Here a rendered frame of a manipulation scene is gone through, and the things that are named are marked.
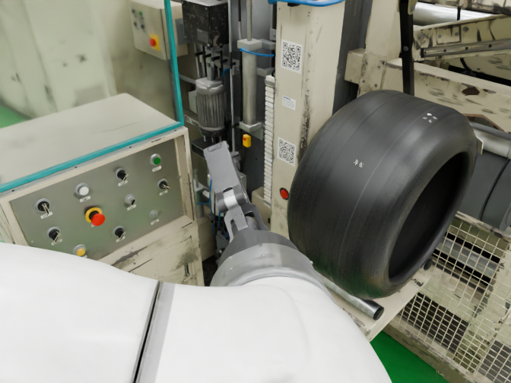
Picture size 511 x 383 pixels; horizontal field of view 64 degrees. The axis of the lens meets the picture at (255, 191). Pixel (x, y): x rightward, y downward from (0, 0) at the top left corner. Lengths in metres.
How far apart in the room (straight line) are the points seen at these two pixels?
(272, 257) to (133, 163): 1.05
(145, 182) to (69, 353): 1.20
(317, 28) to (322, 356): 0.97
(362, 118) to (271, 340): 0.86
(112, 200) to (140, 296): 1.14
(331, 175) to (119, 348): 0.82
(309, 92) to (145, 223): 0.70
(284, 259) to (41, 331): 0.16
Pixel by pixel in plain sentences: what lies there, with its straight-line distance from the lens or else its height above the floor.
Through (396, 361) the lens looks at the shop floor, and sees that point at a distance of 2.28.
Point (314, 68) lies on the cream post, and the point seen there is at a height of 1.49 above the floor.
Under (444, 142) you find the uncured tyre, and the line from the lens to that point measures 1.00.
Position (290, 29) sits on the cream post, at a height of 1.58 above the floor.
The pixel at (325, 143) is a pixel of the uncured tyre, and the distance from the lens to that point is 0.99.
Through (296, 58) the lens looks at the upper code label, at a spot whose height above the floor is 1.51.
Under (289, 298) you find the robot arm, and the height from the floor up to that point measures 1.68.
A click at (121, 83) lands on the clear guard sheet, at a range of 1.18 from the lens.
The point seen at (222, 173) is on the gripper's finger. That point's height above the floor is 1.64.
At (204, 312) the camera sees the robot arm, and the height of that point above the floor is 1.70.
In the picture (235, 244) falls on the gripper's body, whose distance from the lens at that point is 0.34.
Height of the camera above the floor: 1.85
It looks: 36 degrees down
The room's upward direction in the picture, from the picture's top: straight up
